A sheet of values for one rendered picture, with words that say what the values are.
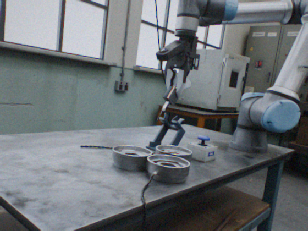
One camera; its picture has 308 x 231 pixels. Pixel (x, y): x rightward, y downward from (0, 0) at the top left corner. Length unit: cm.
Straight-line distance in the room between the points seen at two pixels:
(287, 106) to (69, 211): 78
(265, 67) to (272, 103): 362
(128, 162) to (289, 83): 64
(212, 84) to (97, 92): 118
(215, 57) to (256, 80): 172
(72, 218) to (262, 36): 446
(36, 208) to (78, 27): 220
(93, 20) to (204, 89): 130
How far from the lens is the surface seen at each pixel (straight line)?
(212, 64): 307
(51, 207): 52
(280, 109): 105
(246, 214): 126
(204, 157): 90
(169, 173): 66
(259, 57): 472
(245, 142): 118
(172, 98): 94
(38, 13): 244
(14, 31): 235
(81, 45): 262
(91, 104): 261
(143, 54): 313
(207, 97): 306
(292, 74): 110
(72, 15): 259
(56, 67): 240
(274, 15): 123
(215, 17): 102
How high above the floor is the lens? 103
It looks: 8 degrees down
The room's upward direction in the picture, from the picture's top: 7 degrees clockwise
